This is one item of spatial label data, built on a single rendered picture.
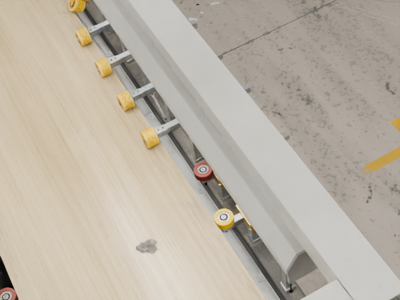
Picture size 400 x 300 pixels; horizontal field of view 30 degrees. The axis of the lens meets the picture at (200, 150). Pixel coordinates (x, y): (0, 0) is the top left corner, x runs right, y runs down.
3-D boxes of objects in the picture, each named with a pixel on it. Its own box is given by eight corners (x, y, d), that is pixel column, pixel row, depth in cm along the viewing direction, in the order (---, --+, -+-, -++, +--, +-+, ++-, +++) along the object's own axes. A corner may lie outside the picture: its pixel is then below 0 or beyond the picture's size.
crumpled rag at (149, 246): (159, 238, 294) (158, 236, 292) (157, 254, 290) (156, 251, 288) (137, 238, 295) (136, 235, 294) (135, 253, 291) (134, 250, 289)
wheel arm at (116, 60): (194, 24, 361) (193, 18, 359) (197, 28, 359) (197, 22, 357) (102, 66, 351) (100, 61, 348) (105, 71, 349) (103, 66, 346)
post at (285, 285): (289, 279, 299) (286, 220, 263) (296, 288, 296) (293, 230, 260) (280, 284, 298) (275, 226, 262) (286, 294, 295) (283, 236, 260)
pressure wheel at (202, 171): (209, 173, 323) (206, 158, 314) (218, 186, 319) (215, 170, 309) (193, 181, 322) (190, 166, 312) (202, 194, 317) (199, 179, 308)
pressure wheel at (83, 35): (93, 43, 363) (90, 40, 370) (86, 27, 359) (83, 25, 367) (82, 47, 361) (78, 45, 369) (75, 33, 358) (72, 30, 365)
